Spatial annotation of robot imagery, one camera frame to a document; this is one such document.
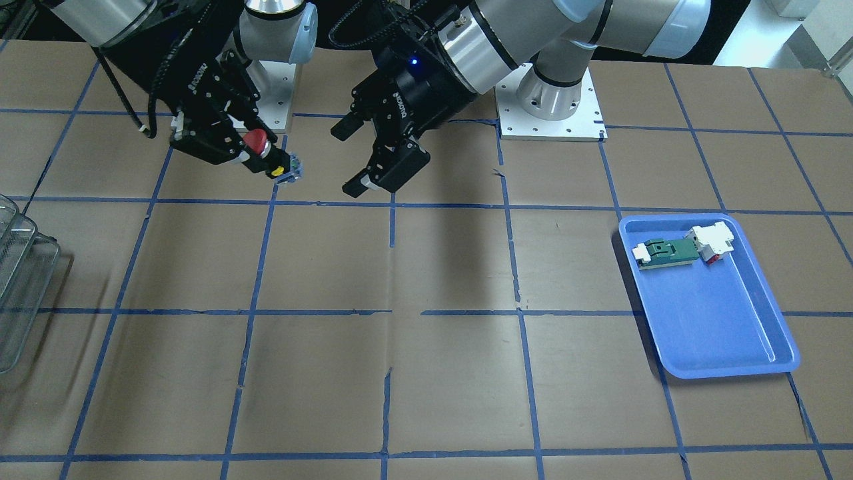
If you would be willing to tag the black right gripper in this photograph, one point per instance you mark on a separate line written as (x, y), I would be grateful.
(188, 66)

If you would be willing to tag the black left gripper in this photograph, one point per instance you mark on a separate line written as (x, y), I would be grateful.
(426, 91)

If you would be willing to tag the red emergency stop button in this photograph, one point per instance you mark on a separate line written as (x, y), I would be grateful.
(260, 155)

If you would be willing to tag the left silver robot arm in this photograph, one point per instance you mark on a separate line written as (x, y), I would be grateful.
(495, 38)

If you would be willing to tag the green terminal block module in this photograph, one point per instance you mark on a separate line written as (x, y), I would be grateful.
(658, 253)

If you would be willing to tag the white circuit breaker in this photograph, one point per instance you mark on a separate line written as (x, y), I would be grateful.
(712, 243)

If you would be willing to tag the blue plastic tray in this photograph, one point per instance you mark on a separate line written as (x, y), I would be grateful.
(706, 321)

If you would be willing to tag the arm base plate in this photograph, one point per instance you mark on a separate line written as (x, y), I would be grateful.
(531, 110)
(273, 93)

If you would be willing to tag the wire mesh shelf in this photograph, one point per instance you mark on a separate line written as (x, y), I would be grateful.
(28, 262)

